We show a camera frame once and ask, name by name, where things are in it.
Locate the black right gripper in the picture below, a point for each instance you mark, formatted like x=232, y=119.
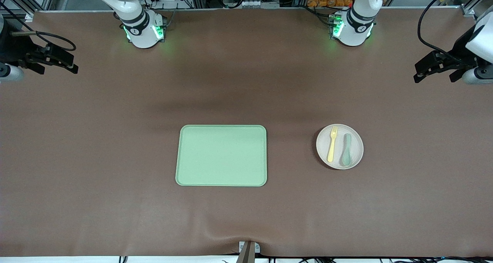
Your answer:
x=15, y=49

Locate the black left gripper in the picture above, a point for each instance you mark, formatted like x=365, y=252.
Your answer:
x=460, y=48

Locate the beige round plate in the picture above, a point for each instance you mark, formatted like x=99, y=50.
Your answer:
x=339, y=151

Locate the sage green plastic spoon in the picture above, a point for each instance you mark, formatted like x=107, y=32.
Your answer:
x=346, y=159

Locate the yellow plastic fork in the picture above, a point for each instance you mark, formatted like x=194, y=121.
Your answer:
x=331, y=151

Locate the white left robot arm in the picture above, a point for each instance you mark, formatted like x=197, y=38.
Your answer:
x=356, y=32

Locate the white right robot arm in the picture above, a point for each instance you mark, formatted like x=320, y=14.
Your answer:
x=140, y=34

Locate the brown table mat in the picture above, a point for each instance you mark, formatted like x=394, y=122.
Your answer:
x=115, y=159

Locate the light green rectangular tray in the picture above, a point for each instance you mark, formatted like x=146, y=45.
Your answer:
x=200, y=155

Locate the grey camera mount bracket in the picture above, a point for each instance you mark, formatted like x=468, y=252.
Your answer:
x=248, y=251

